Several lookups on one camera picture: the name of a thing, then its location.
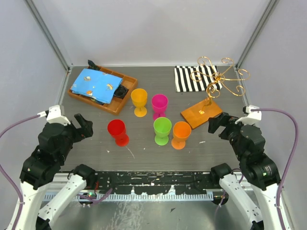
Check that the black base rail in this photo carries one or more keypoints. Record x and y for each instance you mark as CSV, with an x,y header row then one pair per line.
x,y
154,182

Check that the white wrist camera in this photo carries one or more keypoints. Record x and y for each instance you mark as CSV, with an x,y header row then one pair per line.
x,y
55,114
252,115

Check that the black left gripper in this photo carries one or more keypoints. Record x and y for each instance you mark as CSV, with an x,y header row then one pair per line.
x,y
86,129

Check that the blue patterned cloth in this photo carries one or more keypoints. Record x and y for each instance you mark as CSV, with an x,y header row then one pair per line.
x,y
96,85

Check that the black item in tray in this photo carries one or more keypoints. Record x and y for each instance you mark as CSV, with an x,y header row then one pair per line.
x,y
120,92

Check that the yellow plastic wine glass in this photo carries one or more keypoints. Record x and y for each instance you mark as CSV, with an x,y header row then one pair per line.
x,y
139,100

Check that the red plastic wine glass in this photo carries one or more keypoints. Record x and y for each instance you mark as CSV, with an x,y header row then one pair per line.
x,y
117,130

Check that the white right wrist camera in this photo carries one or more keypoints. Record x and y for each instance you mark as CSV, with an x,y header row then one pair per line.
x,y
252,115

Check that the green plastic wine glass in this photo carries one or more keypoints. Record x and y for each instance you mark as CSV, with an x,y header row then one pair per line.
x,y
162,128

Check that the wooden compartment tray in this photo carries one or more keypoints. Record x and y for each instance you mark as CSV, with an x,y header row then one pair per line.
x,y
116,104

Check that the dark patterned cloth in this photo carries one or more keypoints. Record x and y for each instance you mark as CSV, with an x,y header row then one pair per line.
x,y
93,66

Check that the pink plastic wine glass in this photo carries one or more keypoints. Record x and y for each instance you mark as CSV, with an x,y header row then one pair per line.
x,y
159,105

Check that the gold wire glass rack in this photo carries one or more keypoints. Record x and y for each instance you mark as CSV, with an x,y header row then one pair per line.
x,y
199,113

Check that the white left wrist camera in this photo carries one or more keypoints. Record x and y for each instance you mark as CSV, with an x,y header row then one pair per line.
x,y
55,114

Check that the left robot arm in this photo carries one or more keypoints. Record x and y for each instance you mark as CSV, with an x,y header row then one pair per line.
x,y
36,176

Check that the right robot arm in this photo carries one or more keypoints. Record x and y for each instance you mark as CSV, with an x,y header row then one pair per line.
x,y
258,169

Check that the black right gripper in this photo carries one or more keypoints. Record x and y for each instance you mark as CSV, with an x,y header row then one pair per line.
x,y
223,119

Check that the black white striped cloth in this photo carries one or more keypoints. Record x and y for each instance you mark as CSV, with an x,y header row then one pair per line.
x,y
193,78

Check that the orange plastic wine glass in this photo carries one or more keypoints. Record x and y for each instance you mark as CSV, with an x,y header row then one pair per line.
x,y
181,132

